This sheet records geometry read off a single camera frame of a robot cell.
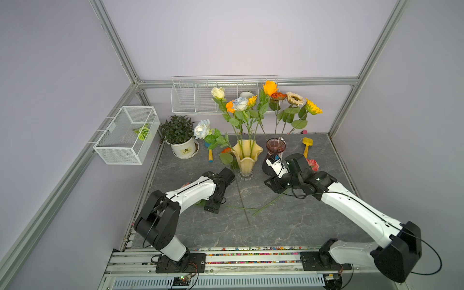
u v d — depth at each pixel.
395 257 0.38
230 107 0.81
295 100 0.75
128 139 0.82
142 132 0.81
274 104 0.86
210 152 1.11
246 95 0.93
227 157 1.04
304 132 1.24
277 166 0.69
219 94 0.82
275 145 0.91
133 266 0.75
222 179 0.65
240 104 0.73
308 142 1.15
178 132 0.96
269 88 0.77
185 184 0.55
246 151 0.91
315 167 0.99
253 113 0.80
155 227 0.44
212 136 0.73
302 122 0.79
